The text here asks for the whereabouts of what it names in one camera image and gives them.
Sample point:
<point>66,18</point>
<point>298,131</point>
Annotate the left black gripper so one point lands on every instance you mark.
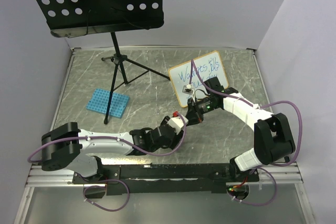
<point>173,142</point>

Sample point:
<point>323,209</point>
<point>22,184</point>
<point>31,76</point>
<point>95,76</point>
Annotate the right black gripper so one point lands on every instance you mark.
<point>193,114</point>

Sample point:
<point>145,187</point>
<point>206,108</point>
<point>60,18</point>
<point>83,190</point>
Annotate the yellow framed whiteboard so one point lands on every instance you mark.
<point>208,66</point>

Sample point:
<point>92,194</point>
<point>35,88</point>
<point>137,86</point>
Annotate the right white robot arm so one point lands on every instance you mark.
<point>273,138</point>

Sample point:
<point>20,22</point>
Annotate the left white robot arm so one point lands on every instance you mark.
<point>77,150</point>

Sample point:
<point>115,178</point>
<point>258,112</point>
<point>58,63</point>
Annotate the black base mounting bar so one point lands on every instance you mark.
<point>168,178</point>

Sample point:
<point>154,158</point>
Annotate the blue studded building plate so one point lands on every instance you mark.
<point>99,103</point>

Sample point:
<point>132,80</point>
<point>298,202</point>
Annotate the black perforated music stand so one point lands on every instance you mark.
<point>77,18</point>

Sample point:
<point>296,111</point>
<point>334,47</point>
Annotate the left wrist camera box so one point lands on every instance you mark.
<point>177,122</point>

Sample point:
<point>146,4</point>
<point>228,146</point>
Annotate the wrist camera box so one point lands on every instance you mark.
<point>177,122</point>
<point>189,89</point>

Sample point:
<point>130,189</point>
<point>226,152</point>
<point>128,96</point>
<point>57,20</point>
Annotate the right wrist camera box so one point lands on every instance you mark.
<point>189,89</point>

